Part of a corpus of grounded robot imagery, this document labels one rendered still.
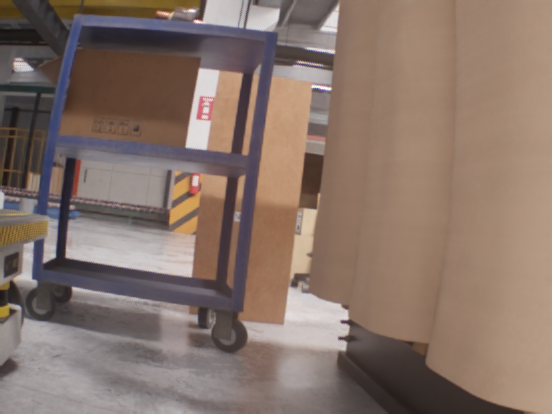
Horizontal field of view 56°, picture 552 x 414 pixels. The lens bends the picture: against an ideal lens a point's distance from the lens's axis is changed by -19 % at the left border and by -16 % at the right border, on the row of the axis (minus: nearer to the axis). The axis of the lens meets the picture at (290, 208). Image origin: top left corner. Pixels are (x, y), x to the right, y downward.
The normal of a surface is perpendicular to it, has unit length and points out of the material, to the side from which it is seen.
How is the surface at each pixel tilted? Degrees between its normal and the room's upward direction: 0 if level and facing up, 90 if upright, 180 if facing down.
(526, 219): 90
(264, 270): 90
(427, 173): 90
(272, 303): 90
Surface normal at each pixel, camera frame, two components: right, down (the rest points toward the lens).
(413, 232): -0.70, -0.11
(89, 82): 0.20, 0.00
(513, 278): -0.91, -0.12
